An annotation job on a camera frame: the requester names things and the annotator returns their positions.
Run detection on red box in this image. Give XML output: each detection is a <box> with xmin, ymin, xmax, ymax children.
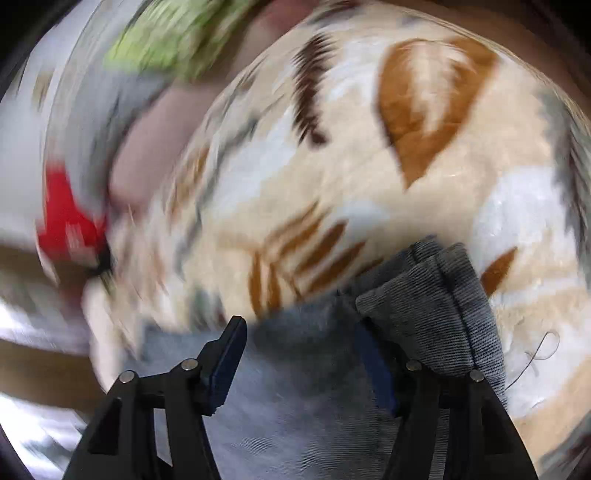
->
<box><xmin>37</xmin><ymin>161</ymin><xmax>112</xmax><ymax>273</ymax></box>

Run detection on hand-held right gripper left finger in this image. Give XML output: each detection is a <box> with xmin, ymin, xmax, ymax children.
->
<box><xmin>62</xmin><ymin>316</ymin><xmax>247</xmax><ymax>480</ymax></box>

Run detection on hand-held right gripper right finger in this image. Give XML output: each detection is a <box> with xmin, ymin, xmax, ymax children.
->
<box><xmin>355</xmin><ymin>318</ymin><xmax>539</xmax><ymax>480</ymax></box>

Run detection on beige leaf-print blanket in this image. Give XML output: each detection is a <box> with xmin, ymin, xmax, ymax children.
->
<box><xmin>88</xmin><ymin>0</ymin><xmax>591</xmax><ymax>480</ymax></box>

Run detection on green patterned cloth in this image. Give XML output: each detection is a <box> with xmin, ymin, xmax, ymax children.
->
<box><xmin>104</xmin><ymin>0</ymin><xmax>259</xmax><ymax>81</ymax></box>

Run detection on pink cloth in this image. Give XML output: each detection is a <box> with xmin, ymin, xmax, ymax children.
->
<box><xmin>111</xmin><ymin>85</ymin><xmax>222</xmax><ymax>208</ymax></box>

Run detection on black thread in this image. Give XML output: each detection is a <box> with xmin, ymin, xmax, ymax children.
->
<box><xmin>505</xmin><ymin>330</ymin><xmax>561</xmax><ymax>393</ymax></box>

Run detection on grey denim pants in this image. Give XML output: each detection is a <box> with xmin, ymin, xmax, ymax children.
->
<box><xmin>139</xmin><ymin>235</ymin><xmax>509</xmax><ymax>480</ymax></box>

